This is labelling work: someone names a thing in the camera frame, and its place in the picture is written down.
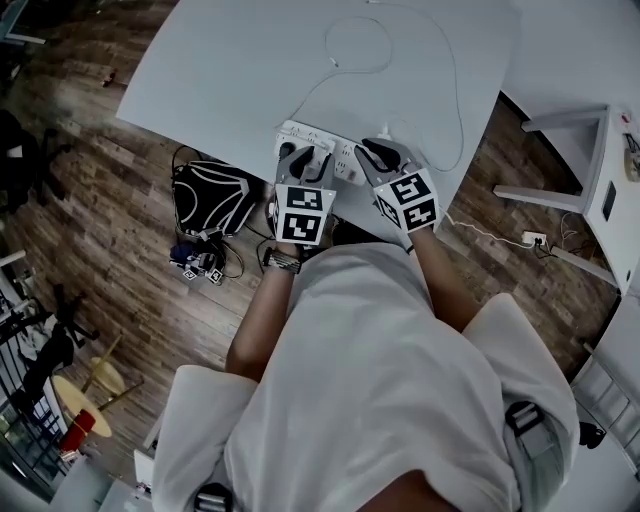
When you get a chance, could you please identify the person's left forearm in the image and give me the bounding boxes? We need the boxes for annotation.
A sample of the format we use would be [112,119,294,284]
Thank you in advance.
[225,268,297,384]

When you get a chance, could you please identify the small yellow round stool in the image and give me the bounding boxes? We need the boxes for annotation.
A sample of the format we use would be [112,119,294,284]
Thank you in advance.
[89,355,127,397]

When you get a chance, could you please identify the thick white power strip cord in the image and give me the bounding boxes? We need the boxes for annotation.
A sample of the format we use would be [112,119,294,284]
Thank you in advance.
[438,209,526,246]

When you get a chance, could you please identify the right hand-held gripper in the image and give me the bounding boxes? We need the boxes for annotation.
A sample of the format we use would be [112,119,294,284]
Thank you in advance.
[354,137,440,234]

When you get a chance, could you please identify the beaded wrist bracelets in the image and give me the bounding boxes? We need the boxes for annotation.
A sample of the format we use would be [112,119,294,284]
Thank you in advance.
[263,248,303,276]

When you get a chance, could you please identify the large yellow round stool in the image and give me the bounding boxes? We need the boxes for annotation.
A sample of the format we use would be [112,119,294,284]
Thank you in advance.
[51,374,114,439]

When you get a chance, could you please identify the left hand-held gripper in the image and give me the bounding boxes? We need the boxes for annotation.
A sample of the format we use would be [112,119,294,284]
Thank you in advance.
[271,145,338,248]

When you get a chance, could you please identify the black backpack with white lines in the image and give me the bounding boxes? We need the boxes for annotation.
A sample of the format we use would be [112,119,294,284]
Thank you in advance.
[171,158,259,237]

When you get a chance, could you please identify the black office chair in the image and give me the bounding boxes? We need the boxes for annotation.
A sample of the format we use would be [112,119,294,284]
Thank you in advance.
[14,284,99,416]
[0,109,74,216]

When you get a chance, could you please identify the white drawer cabinet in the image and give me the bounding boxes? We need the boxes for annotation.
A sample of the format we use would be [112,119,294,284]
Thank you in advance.
[569,344,640,476]

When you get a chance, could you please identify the white charger plug with cable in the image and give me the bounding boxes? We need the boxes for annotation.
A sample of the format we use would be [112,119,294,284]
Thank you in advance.
[288,15,394,126]

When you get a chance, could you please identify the grey harness strap with buckle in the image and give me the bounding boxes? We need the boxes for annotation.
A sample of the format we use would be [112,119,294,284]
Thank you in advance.
[192,481,234,512]
[503,399,557,459]

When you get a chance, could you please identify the white power strip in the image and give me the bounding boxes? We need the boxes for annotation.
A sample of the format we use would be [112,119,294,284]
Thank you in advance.
[274,119,371,187]

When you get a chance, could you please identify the thin white cable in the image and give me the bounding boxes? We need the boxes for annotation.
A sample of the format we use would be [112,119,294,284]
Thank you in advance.
[559,209,594,256]

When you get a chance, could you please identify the person's right forearm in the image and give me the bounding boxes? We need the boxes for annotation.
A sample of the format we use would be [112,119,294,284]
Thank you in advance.
[411,227,484,334]

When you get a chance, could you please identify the red bucket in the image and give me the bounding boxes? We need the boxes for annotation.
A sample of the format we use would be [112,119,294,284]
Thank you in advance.
[58,408,99,452]

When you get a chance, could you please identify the white shirt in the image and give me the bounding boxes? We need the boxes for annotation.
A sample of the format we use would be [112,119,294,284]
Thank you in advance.
[151,242,581,512]

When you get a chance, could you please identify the black wire rack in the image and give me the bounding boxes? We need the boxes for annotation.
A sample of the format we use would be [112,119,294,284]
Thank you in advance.
[0,319,66,501]

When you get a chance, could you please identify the spare hand-held gripper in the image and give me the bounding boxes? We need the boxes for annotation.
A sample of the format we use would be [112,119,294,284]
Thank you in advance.
[169,241,227,287]

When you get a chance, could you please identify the white side table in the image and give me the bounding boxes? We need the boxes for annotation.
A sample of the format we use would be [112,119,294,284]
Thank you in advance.
[492,102,640,297]

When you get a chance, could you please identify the person's black trouser leg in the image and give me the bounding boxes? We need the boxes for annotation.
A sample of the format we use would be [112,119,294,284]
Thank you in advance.
[329,218,396,248]

